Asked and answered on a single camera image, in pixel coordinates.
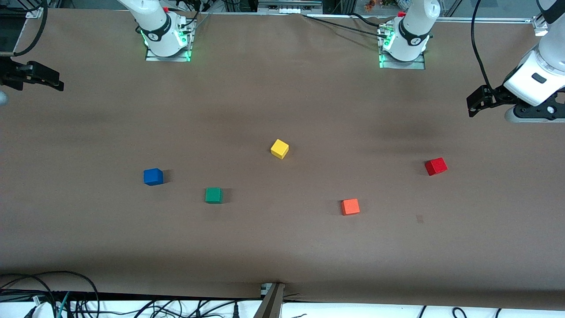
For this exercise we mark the grey metal post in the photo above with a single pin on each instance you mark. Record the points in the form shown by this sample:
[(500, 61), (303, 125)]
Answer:
[(271, 304)]

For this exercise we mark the blue wooden block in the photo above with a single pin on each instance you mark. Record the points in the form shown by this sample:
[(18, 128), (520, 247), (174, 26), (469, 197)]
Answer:
[(153, 176)]

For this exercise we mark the yellow wooden block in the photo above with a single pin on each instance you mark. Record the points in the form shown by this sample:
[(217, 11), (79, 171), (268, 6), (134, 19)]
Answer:
[(279, 149)]

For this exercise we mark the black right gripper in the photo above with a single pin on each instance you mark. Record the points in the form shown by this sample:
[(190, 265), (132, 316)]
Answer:
[(9, 73)]

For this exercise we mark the orange figurine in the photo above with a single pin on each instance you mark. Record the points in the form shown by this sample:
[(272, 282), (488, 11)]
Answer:
[(369, 5)]

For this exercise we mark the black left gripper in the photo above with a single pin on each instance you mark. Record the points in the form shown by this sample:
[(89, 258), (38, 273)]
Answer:
[(499, 95)]

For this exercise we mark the red wooden block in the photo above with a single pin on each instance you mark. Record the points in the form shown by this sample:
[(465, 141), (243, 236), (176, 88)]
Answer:
[(436, 166)]

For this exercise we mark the orange wooden block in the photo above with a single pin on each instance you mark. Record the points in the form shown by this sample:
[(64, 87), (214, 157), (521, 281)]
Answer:
[(350, 206)]

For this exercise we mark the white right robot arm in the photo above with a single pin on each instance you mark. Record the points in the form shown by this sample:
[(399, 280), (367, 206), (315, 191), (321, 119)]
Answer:
[(154, 26)]

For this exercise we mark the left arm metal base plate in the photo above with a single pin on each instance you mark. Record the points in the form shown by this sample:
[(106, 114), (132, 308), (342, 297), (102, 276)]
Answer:
[(406, 65)]

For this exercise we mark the green wooden block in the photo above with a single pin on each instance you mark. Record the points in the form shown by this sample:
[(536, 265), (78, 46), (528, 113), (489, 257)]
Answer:
[(213, 195)]

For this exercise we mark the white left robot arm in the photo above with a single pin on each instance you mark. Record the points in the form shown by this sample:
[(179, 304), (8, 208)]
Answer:
[(415, 26)]

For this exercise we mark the aluminium corner bracket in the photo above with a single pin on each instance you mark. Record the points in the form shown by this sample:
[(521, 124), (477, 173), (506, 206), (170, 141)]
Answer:
[(35, 13), (540, 26)]

